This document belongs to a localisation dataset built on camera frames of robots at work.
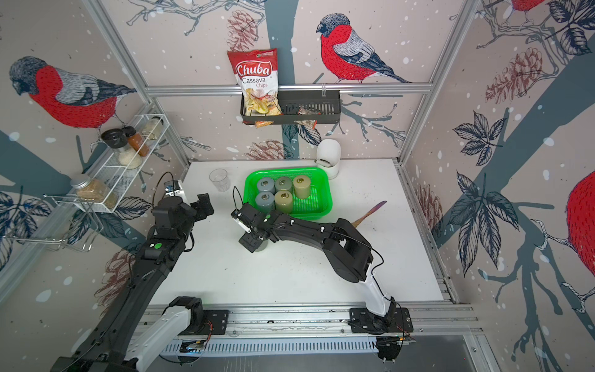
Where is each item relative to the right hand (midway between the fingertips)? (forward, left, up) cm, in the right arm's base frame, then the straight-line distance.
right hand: (252, 233), depth 87 cm
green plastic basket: (+19, -25, -7) cm, 32 cm away
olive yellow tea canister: (+14, -11, +1) cm, 18 cm away
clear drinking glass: (+30, +22, -2) cm, 37 cm away
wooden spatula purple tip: (+11, -43, -8) cm, 45 cm away
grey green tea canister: (+24, -9, +2) cm, 26 cm away
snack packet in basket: (+41, -19, +28) cm, 53 cm away
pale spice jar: (+27, +38, +28) cm, 55 cm away
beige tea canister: (+23, -18, +1) cm, 29 cm away
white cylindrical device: (+42, -30, +5) cm, 52 cm away
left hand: (+5, +16, +19) cm, 25 cm away
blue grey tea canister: (+14, -3, +1) cm, 14 cm away
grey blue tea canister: (+23, -2, +2) cm, 23 cm away
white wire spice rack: (+2, +36, +29) cm, 46 cm away
